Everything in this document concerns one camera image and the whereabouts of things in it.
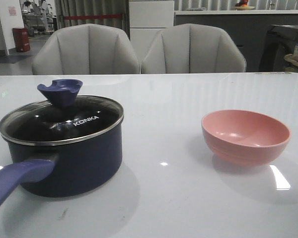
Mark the glass lid blue knob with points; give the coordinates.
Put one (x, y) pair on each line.
(64, 117)

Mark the pink bowl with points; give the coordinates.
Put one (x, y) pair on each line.
(244, 138)

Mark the dark blue saucepan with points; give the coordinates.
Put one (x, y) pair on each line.
(64, 170)

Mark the grey chair right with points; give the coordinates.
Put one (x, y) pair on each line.
(192, 48)

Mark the grey chair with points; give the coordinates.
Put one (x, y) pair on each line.
(192, 48)
(86, 49)

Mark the grey chair left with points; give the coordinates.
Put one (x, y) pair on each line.
(86, 49)

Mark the white drawer cabinet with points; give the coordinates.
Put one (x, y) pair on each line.
(146, 17)

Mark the red barrier belt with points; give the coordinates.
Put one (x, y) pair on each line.
(87, 17)

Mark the grey kitchen counter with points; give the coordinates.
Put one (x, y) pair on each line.
(247, 28)

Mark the fruit plate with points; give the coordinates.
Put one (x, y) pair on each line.
(243, 5)

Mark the red bin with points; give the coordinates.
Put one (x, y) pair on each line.
(21, 39)

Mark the dark appliance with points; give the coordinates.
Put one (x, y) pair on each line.
(280, 40)

